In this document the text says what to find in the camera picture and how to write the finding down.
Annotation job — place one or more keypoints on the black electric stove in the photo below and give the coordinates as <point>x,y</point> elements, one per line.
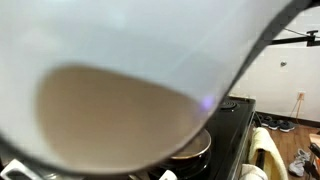
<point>230,133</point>

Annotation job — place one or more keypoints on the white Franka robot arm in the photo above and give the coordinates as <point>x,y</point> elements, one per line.
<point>133,66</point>

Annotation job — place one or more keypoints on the nonstick frying pan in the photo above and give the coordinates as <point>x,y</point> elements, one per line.
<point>196,146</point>

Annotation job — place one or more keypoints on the pale yellow towel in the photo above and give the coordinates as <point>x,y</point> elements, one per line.
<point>266,153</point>

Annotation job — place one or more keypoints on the empty coil burner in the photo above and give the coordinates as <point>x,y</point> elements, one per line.
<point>228,105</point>

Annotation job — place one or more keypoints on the white sneaker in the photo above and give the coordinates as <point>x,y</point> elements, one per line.
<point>299,163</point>

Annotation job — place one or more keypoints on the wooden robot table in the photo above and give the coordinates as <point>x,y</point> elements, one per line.
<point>315,138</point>

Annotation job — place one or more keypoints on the dark sneaker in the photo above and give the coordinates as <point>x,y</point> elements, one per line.
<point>271,124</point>
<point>286,126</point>

